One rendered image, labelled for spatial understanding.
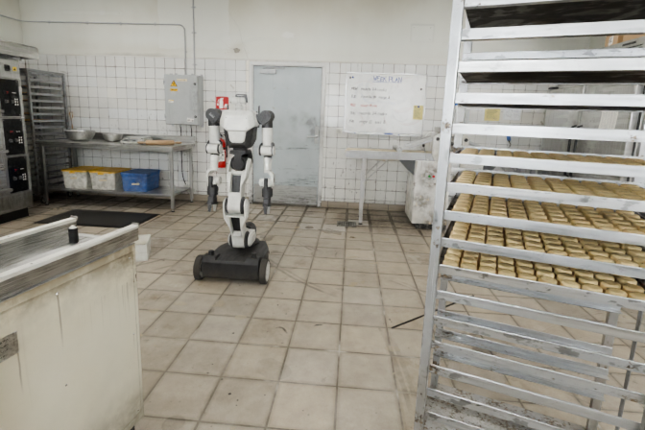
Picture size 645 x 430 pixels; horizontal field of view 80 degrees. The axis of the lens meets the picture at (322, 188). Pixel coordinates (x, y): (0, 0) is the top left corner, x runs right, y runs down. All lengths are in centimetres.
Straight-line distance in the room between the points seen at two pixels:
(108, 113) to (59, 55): 108
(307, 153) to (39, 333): 473
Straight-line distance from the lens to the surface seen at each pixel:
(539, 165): 125
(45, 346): 147
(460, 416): 193
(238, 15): 604
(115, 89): 666
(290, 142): 576
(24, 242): 173
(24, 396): 149
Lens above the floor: 134
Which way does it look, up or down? 10 degrees down
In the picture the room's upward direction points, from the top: 2 degrees clockwise
